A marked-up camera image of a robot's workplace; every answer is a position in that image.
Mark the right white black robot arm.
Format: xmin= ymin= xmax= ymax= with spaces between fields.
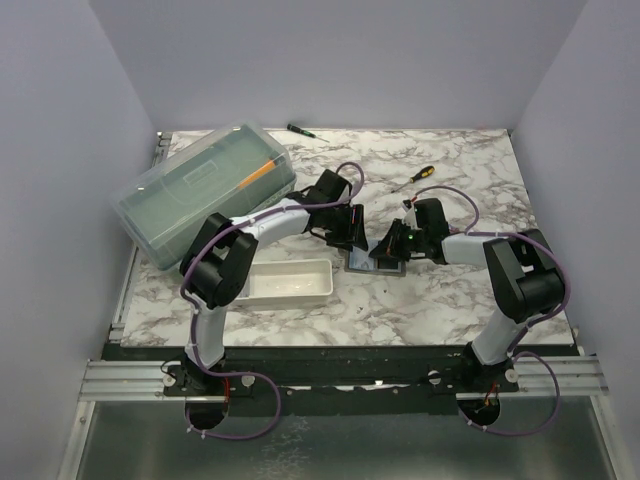
xmin=369 ymin=198 xmax=569 ymax=392

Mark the translucent green plastic toolbox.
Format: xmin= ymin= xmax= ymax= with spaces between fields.
xmin=112 ymin=122 xmax=296 ymax=270

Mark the yellow black handle screwdriver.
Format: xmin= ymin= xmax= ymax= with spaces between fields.
xmin=392 ymin=165 xmax=435 ymax=193

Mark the small green black screwdriver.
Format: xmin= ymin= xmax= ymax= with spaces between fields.
xmin=286 ymin=123 xmax=328 ymax=143

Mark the black front mounting rail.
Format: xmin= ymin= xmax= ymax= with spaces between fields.
xmin=102 ymin=343 xmax=526 ymax=416

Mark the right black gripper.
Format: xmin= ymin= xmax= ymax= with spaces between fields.
xmin=370 ymin=219 xmax=428 ymax=263

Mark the white rectangular tray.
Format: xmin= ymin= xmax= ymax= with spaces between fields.
xmin=233 ymin=259 xmax=333 ymax=309

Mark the orange pencil in toolbox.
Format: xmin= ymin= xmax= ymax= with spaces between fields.
xmin=238 ymin=160 xmax=276 ymax=188

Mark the blue credit card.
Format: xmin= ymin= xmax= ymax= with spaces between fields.
xmin=347 ymin=248 xmax=377 ymax=272

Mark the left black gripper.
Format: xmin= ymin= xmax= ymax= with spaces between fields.
xmin=322 ymin=203 xmax=368 ymax=252

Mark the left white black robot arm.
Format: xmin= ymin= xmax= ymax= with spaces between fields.
xmin=180 ymin=162 xmax=368 ymax=395

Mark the grey card holder wallet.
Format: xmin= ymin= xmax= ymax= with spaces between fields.
xmin=345 ymin=240 xmax=406 ymax=277

